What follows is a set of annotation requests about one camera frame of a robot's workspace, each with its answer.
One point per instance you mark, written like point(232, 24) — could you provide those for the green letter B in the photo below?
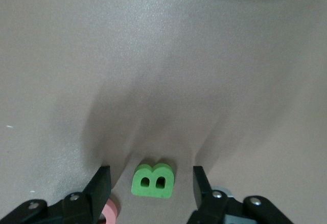
point(152, 190)

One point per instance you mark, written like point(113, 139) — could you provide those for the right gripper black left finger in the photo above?
point(98, 190)

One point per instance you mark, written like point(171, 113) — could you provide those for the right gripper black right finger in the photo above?
point(201, 190)

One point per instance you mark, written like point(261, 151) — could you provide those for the pink letter Q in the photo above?
point(111, 210)

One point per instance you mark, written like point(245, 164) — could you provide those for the brown table cover sheet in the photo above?
point(178, 55)

